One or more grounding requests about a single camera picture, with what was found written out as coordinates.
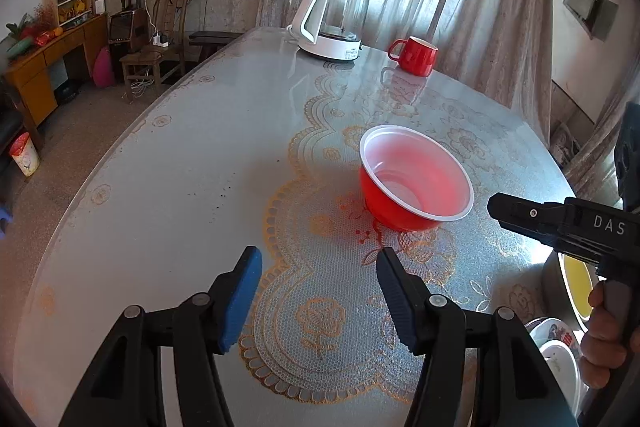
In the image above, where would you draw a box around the white plate with red print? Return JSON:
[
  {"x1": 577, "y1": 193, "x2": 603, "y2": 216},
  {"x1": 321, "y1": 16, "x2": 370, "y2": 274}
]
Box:
[{"x1": 529, "y1": 317, "x2": 587, "y2": 349}]

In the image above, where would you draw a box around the wooden desk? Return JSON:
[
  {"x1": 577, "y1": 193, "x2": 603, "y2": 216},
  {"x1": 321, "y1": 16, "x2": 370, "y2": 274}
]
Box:
[{"x1": 2, "y1": 13, "x2": 110, "y2": 128}]

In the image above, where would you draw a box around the red mug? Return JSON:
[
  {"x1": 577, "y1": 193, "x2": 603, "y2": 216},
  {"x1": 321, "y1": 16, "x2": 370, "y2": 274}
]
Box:
[{"x1": 387, "y1": 36, "x2": 439, "y2": 78}]

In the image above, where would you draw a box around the yellow plastic bowl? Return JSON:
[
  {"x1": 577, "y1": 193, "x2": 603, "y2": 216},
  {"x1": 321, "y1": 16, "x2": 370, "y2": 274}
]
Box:
[{"x1": 562, "y1": 256, "x2": 599, "y2": 323}]

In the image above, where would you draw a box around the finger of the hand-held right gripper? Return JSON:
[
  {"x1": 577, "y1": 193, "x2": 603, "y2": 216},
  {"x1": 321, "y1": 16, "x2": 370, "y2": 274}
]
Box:
[{"x1": 486, "y1": 192, "x2": 567, "y2": 251}]

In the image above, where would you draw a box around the red and white bin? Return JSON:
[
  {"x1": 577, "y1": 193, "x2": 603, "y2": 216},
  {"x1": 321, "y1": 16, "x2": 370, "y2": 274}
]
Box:
[{"x1": 8, "y1": 132, "x2": 41, "y2": 178}]

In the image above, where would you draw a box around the black speaker box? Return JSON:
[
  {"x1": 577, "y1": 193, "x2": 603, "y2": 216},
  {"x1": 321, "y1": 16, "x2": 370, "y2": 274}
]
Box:
[{"x1": 109, "y1": 9, "x2": 151, "y2": 78}]

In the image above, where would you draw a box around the pink bag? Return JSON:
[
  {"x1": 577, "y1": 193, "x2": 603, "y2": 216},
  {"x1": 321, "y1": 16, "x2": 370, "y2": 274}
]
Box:
[{"x1": 92, "y1": 47, "x2": 116, "y2": 88}]

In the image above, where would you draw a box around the dark wooden bench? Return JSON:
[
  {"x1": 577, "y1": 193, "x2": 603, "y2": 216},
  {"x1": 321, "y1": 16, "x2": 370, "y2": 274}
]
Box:
[{"x1": 189, "y1": 31, "x2": 243, "y2": 62}]

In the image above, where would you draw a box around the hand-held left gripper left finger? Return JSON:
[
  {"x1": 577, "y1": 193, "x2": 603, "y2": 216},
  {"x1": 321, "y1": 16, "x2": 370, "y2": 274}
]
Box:
[{"x1": 57, "y1": 246, "x2": 263, "y2": 427}]

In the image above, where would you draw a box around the person's right hand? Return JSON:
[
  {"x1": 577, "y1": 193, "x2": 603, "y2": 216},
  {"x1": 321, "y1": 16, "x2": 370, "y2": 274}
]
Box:
[{"x1": 579, "y1": 279, "x2": 629, "y2": 391}]

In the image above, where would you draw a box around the red plastic bowl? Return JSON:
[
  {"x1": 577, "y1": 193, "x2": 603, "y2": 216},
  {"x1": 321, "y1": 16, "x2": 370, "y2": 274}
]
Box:
[{"x1": 359, "y1": 124, "x2": 475, "y2": 233}]

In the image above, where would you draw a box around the white glass electric kettle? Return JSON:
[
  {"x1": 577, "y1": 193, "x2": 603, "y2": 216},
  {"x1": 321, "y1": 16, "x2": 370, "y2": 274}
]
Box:
[{"x1": 286, "y1": 0, "x2": 373, "y2": 62}]

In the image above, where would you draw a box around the wooden chair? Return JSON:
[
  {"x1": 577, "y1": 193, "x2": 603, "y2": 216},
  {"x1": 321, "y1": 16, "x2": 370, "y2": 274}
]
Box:
[{"x1": 120, "y1": 0, "x2": 193, "y2": 102}]

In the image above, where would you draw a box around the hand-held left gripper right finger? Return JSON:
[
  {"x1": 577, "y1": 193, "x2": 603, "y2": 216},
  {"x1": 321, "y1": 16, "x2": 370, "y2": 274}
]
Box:
[{"x1": 375, "y1": 247, "x2": 581, "y2": 427}]

